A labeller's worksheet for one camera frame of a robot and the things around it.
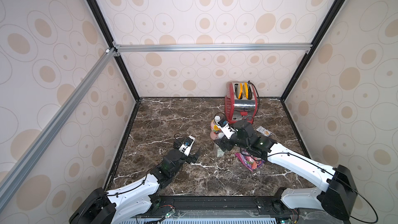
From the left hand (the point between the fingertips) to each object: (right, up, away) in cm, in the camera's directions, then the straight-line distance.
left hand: (195, 142), depth 80 cm
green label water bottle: (+14, -7, +7) cm, 17 cm away
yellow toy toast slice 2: (+31, +29, +17) cm, 45 cm away
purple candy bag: (+30, -12, +5) cm, 33 cm away
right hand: (+12, +3, -2) cm, 13 cm away
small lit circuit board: (-12, -31, -10) cm, 35 cm away
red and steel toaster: (+27, +22, +14) cm, 38 cm away
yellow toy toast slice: (+27, +29, +19) cm, 45 cm away
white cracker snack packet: (+44, +3, +20) cm, 48 cm away
